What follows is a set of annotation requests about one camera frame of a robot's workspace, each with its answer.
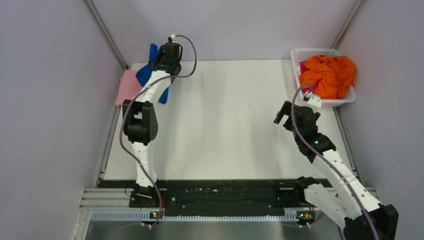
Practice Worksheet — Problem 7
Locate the blue printed t shirt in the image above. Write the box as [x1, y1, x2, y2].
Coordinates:
[135, 43, 164, 88]

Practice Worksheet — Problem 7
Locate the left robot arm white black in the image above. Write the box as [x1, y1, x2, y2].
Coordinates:
[122, 42, 183, 208]

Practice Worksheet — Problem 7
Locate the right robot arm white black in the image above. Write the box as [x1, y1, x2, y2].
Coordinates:
[274, 100, 399, 240]

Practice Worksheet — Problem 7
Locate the magenta garment in basket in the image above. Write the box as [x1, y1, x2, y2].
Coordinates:
[299, 60, 317, 93]

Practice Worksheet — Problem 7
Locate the folded pink t shirt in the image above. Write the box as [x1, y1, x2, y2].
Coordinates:
[115, 69, 142, 107]

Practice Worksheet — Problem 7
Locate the orange t shirt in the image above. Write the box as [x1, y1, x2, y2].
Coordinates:
[305, 55, 356, 100]

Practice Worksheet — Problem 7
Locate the white plastic laundry basket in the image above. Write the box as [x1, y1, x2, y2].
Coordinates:
[290, 47, 357, 107]

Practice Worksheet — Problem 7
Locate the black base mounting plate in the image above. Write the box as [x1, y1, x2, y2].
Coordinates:
[129, 179, 316, 217]

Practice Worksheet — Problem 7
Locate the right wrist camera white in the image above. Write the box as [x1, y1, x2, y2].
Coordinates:
[303, 93, 323, 109]

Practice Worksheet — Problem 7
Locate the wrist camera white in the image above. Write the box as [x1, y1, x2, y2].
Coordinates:
[303, 93, 323, 109]
[167, 34, 180, 44]

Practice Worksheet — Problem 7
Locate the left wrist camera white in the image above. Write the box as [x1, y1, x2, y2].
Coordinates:
[167, 34, 180, 44]

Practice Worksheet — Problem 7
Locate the left corner frame post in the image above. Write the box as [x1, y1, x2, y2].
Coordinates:
[83, 0, 129, 70]

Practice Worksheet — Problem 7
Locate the corner frame post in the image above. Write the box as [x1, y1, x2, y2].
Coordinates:
[83, 0, 129, 70]
[331, 0, 367, 49]

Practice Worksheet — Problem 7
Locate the right corner frame post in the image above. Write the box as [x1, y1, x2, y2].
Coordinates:
[331, 0, 367, 49]

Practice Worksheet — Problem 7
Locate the aluminium frame rail front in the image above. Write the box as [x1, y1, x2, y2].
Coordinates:
[79, 188, 309, 222]

